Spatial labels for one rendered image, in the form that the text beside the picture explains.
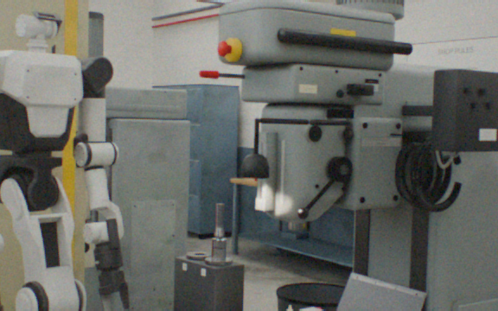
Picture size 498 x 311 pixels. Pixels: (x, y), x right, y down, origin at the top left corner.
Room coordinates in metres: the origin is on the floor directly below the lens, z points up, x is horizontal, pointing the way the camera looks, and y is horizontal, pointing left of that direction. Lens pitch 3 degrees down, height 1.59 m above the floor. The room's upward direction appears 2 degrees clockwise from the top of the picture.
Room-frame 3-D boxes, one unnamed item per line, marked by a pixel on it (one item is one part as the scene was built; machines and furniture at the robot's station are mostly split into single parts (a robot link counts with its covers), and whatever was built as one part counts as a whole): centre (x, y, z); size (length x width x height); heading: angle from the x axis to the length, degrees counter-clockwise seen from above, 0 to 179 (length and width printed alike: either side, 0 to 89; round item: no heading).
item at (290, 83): (2.02, -0.18, 1.68); 0.34 x 0.24 x 0.10; 125
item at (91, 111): (2.40, 0.52, 1.52); 0.13 x 0.12 x 0.22; 134
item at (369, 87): (1.92, -0.27, 1.66); 0.12 x 0.04 x 0.04; 125
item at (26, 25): (2.23, 0.67, 1.84); 0.10 x 0.07 x 0.09; 138
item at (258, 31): (2.00, -0.15, 1.81); 0.47 x 0.26 x 0.16; 125
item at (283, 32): (1.89, -0.25, 1.79); 0.45 x 0.04 x 0.04; 125
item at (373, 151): (2.10, -0.30, 1.47); 0.24 x 0.19 x 0.26; 35
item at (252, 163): (1.85, -0.02, 1.46); 0.07 x 0.07 x 0.06
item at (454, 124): (1.89, -0.58, 1.62); 0.20 x 0.09 x 0.21; 125
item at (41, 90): (2.28, 0.71, 1.63); 0.34 x 0.30 x 0.36; 138
